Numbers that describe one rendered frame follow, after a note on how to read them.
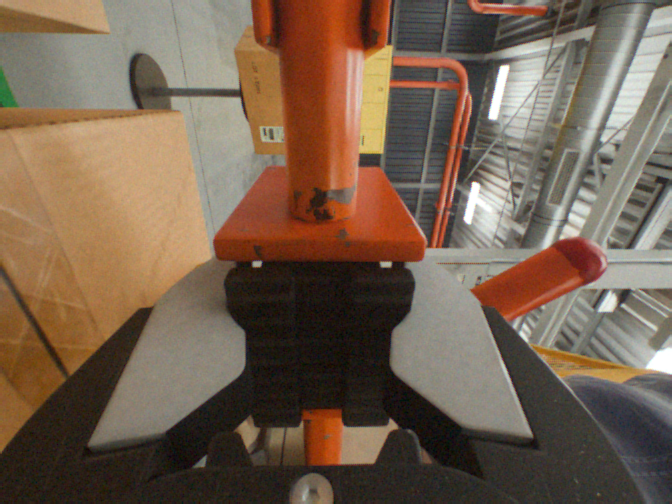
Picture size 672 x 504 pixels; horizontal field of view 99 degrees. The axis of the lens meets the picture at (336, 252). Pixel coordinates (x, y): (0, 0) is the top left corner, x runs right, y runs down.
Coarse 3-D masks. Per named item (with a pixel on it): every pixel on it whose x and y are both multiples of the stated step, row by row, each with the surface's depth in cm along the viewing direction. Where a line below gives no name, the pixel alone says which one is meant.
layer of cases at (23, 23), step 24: (0, 0) 47; (24, 0) 50; (48, 0) 55; (72, 0) 60; (96, 0) 66; (0, 24) 61; (24, 24) 61; (48, 24) 60; (72, 24) 61; (96, 24) 67
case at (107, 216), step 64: (0, 128) 12; (64, 128) 15; (128, 128) 19; (0, 192) 12; (64, 192) 15; (128, 192) 19; (192, 192) 29; (0, 256) 12; (64, 256) 15; (128, 256) 19; (192, 256) 29; (0, 320) 12; (64, 320) 15; (0, 384) 12; (0, 448) 12
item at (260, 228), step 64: (256, 192) 11; (384, 192) 11; (256, 256) 8; (320, 256) 8; (384, 256) 8; (256, 320) 8; (320, 320) 9; (384, 320) 8; (256, 384) 9; (320, 384) 11
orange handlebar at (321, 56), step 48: (288, 0) 6; (336, 0) 6; (384, 0) 6; (288, 48) 7; (336, 48) 7; (288, 96) 7; (336, 96) 7; (288, 144) 8; (336, 144) 8; (288, 192) 9; (336, 192) 8; (336, 432) 15
